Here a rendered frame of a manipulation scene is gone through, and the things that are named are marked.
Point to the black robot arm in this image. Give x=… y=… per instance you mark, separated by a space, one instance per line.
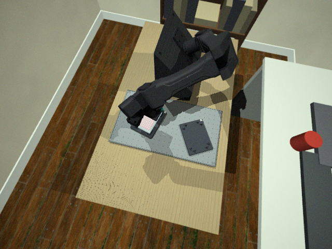
x=220 y=59

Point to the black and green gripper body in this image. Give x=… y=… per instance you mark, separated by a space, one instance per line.
x=154 y=114

